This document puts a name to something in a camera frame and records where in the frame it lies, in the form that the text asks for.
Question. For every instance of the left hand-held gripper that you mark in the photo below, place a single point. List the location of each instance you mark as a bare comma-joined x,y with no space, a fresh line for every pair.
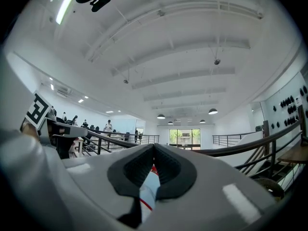
38,109

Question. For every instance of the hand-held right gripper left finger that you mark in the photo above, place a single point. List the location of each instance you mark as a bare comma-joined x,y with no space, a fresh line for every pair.
96,174

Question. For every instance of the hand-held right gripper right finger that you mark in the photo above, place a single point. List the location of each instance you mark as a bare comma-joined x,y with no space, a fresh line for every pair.
204,189

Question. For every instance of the white backpack with red trim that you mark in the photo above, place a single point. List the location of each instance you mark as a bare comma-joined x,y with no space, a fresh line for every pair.
148,196

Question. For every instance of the person's left forearm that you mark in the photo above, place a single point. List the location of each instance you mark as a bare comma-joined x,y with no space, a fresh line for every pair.
26,172

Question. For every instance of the light wooden desk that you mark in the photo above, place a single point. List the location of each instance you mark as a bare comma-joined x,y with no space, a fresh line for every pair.
79,145

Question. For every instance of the white ceiling air conditioner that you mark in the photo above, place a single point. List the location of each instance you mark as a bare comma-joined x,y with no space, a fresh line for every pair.
63,91

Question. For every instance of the glass entrance door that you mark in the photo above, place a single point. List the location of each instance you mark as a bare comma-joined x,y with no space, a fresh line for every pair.
184,138

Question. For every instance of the black metal railing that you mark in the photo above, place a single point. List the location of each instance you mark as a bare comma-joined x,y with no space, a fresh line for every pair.
252,145

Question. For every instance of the round brown stool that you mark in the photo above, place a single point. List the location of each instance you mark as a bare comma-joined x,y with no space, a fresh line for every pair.
270,186

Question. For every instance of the wooden table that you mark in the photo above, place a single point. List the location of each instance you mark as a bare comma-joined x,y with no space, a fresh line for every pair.
294,156

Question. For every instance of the long ceiling light tube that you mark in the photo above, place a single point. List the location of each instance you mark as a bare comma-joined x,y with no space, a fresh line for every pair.
64,8

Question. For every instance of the wooden post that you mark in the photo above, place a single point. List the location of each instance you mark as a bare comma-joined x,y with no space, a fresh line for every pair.
265,129

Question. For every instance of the group of black wall-mounted items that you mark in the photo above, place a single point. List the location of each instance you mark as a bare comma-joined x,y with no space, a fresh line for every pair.
290,107

